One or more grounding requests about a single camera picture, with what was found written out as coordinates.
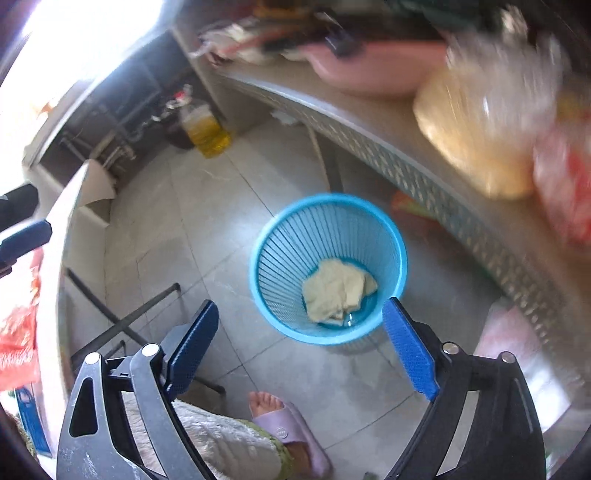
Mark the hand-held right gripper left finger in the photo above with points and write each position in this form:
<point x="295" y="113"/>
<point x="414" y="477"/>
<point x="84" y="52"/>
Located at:
<point x="194" y="344"/>

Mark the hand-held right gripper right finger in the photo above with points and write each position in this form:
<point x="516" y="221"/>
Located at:
<point x="408" y="350"/>

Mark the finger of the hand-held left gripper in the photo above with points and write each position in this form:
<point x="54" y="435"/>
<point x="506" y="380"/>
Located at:
<point x="18" y="205"/>
<point x="25" y="240"/>

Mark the red snack packet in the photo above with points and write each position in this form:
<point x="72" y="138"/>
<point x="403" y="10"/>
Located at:
<point x="18" y="341"/>

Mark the blue plastic waste basket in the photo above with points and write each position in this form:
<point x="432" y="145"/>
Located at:
<point x="272" y="258"/>

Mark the blue and white box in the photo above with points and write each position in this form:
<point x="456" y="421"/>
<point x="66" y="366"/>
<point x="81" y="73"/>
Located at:
<point x="32" y="420"/>

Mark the kitchen counter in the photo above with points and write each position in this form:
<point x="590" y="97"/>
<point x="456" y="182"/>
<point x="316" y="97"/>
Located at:
<point x="51" y="134"/>

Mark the person's foot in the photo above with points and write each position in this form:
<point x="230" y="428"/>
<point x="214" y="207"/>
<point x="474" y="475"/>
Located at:
<point x="265" y="404"/>

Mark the crumpled cream paper towel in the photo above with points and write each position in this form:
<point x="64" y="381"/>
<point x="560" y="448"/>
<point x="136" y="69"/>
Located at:
<point x="337" y="290"/>

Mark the person's leg in cream pants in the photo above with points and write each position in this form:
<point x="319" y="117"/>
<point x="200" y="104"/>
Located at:
<point x="231" y="443"/>

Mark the lilac slipper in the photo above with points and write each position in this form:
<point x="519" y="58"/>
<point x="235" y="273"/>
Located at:
<point x="295" y="429"/>

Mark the grey drain pipes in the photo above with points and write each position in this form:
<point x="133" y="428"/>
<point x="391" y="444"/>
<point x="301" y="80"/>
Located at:
<point x="131" y="134"/>

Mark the orange plastic bag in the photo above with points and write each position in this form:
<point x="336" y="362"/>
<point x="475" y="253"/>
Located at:
<point x="408" y="205"/>

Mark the dark glass jar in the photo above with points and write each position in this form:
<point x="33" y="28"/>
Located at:
<point x="178" y="136"/>

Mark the wooden shelf leg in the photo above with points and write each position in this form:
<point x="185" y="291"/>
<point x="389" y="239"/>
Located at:
<point x="330" y="166"/>

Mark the yellow cooking oil bottle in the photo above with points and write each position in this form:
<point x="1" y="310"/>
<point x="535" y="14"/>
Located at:
<point x="205" y="131"/>

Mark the clear bag of yellow grain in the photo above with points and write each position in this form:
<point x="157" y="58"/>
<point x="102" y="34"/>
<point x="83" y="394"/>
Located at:
<point x="471" y="138"/>

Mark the red plastic bag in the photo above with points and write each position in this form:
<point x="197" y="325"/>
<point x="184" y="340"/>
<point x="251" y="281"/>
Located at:
<point x="568" y="184"/>

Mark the white plastic bag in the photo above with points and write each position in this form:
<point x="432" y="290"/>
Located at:
<point x="231" y="44"/>

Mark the pink plastic basin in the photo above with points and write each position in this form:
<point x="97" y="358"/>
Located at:
<point x="369" y="74"/>

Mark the black folding table frame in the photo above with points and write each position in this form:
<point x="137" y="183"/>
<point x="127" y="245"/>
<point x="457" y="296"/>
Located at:
<point x="138" y="312"/>

